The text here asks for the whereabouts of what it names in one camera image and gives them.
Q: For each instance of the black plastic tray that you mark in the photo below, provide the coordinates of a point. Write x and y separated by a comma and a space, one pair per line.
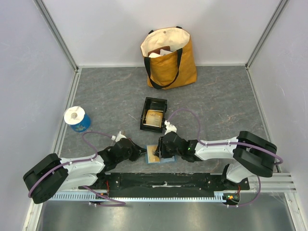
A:
153, 104

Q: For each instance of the blue slotted cable duct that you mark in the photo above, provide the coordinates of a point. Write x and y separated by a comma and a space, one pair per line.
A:
86, 196

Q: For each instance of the blue patterned cup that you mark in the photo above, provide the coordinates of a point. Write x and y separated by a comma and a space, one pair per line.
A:
83, 125

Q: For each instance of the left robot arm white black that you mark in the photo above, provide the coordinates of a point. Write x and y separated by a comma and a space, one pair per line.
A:
54, 174

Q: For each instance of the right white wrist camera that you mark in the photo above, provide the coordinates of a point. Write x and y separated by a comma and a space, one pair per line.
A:
169, 127

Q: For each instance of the white items in bag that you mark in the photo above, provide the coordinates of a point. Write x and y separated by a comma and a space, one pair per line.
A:
158, 53

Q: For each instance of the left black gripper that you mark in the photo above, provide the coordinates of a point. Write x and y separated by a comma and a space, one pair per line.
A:
136, 151

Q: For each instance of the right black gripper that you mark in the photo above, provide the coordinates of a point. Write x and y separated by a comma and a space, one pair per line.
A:
161, 147

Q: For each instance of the white toilet paper roll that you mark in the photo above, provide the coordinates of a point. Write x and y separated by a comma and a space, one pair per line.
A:
74, 115

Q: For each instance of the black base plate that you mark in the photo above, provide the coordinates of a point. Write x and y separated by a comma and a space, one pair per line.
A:
165, 184

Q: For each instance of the teal leather card holder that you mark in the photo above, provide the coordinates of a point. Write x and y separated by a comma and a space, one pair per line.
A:
163, 160

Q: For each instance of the orange tote bag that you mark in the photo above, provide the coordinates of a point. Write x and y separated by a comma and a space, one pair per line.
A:
175, 69

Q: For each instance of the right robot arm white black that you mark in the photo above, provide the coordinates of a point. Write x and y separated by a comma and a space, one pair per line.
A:
251, 154

